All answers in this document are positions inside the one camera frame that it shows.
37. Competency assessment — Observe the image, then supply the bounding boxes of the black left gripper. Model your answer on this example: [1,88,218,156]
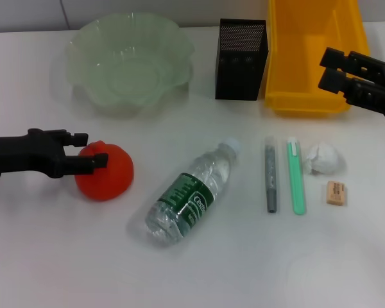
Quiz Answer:
[0,128,109,179]

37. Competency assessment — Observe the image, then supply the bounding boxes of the black mesh pen holder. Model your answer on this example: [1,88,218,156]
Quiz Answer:
[215,18,270,101]

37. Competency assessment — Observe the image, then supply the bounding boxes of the yellow plastic bin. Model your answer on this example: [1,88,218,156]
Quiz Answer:
[264,0,372,116]

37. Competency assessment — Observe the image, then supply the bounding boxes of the red-orange toy orange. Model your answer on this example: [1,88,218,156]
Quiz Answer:
[74,140,135,202]

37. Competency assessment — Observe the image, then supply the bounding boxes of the green glass fruit plate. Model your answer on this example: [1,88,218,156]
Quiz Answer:
[65,12,196,119]

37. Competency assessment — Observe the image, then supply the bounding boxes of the clear green-label water bottle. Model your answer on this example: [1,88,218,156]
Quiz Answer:
[128,137,244,248]

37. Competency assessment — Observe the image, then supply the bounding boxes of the green plastic pen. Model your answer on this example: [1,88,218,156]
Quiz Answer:
[286,137,308,216]

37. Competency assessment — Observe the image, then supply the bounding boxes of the white paper ball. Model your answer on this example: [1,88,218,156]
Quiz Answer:
[305,142,347,176]

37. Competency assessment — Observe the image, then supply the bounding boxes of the beige eraser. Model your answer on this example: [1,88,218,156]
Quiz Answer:
[325,180,348,205]

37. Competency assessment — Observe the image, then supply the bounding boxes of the grey marker pen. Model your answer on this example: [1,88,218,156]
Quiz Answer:
[264,135,280,214]

